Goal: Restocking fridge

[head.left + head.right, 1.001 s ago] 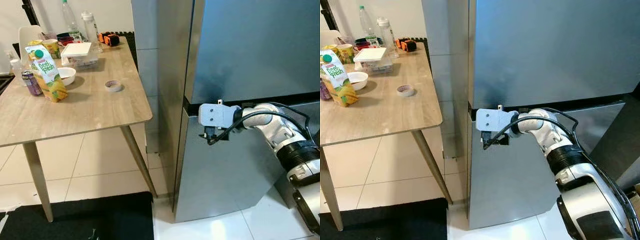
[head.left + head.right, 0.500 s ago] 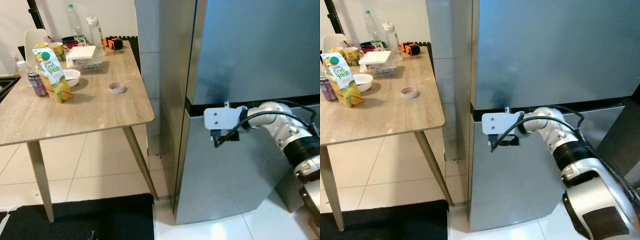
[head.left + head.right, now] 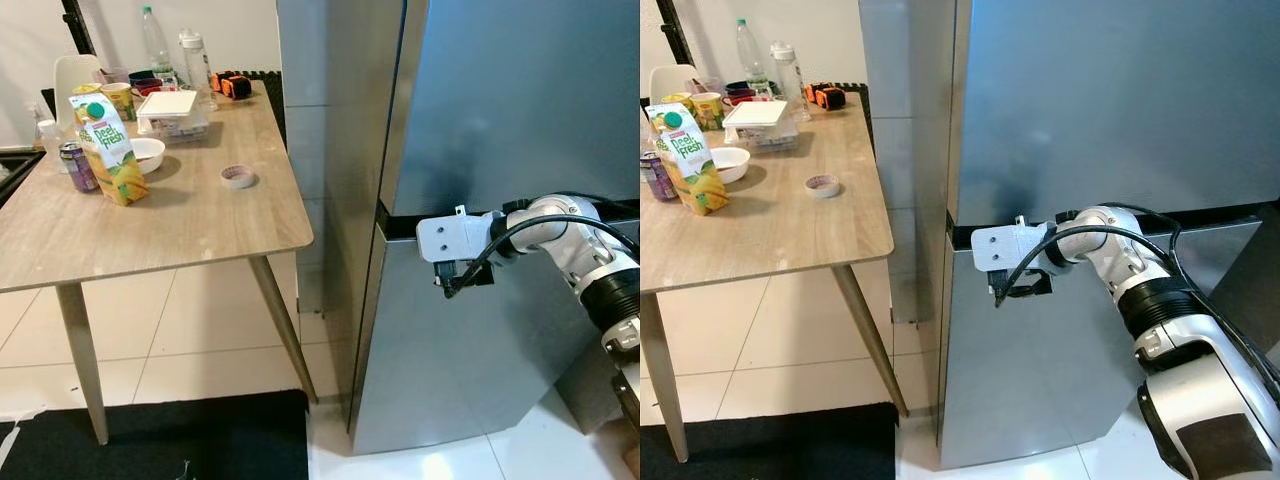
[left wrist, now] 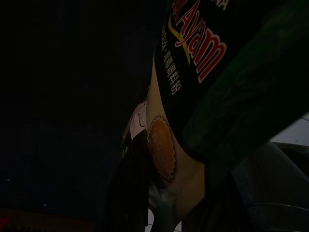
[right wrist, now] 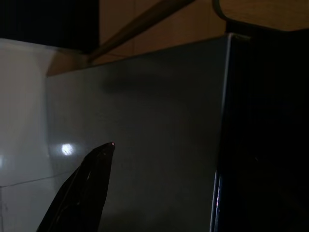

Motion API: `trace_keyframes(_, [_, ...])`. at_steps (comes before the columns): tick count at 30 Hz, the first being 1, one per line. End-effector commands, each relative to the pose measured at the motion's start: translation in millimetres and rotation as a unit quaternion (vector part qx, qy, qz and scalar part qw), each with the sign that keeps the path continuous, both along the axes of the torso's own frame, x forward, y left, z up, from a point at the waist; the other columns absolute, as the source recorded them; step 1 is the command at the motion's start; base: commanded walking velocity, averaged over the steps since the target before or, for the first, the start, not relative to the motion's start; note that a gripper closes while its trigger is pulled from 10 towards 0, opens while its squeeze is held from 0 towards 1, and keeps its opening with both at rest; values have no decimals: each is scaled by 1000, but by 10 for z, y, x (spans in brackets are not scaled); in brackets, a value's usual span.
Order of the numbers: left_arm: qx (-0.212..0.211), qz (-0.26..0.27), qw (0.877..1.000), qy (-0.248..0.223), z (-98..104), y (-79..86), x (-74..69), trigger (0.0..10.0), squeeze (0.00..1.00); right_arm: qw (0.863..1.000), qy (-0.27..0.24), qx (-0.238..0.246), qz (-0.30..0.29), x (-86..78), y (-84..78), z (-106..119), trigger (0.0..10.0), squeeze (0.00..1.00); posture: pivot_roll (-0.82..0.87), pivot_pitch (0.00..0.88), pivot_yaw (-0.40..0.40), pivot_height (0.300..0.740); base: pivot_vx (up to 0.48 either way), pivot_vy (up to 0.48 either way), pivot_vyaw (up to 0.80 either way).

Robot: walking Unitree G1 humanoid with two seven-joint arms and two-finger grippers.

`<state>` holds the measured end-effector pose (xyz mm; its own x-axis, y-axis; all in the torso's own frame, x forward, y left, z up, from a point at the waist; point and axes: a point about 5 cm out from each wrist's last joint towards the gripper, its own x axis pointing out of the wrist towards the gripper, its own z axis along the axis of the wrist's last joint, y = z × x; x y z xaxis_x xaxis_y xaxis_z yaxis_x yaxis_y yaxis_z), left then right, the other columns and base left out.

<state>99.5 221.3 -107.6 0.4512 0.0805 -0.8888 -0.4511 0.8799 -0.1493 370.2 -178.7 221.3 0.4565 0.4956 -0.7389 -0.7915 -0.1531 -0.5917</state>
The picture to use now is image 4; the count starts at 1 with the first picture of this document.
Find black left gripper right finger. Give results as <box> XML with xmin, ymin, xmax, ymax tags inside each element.
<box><xmin>204</xmin><ymin>164</ymin><xmax>258</xmax><ymax>232</ymax></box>

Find green seasoning pouch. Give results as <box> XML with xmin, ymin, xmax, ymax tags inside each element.
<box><xmin>122</xmin><ymin>0</ymin><xmax>309</xmax><ymax>232</ymax></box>

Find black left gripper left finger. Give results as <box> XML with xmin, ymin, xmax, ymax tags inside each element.
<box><xmin>106</xmin><ymin>130</ymin><xmax>150</xmax><ymax>232</ymax></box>

